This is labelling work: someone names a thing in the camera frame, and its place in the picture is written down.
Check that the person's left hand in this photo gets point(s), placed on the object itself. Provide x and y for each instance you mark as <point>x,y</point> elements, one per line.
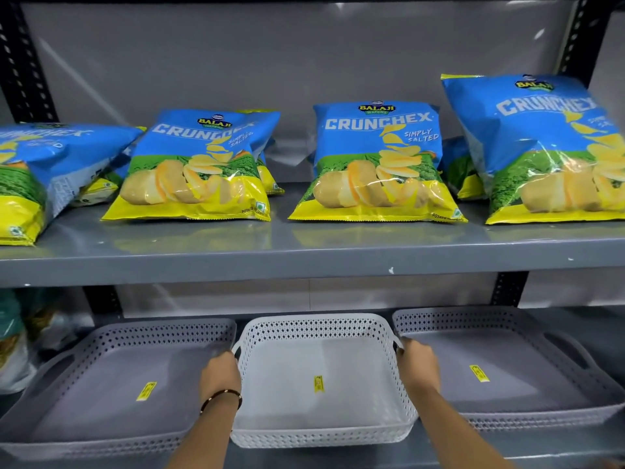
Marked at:
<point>220,376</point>

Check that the person's right hand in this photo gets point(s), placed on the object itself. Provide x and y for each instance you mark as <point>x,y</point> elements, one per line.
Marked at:
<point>419,367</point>

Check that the person's right fingers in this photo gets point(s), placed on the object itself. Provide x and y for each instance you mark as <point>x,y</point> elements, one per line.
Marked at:
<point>403,343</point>

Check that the person's left fingers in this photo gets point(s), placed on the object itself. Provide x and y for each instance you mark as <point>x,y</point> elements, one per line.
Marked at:
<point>226,355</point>

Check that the white perforated plastic basket tray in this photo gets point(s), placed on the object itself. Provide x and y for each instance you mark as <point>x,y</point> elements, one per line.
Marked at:
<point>320,410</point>

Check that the person's left forearm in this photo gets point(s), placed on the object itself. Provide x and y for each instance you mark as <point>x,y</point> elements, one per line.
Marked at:
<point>211,434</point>

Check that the person's right forearm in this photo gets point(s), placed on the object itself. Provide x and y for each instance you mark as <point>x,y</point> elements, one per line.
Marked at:
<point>449,429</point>

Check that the yellow sticker label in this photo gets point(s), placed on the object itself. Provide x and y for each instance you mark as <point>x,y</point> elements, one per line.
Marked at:
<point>146,391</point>
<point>319,384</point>
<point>479,373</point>

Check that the grey perforated plastic basket tray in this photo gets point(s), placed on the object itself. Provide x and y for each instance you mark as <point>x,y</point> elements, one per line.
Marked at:
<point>107,385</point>
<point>517,385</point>

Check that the grey metal shelf board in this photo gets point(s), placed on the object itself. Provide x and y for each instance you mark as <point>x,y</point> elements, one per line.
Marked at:
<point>312,253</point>
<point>561,444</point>

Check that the white snack packet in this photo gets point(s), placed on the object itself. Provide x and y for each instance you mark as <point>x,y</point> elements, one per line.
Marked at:
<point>61,322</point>

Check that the row of blue chip packets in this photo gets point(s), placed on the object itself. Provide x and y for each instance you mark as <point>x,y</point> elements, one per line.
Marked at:
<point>376,161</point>

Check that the teal snack packet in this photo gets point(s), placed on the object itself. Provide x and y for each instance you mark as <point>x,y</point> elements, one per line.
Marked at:
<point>12,336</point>

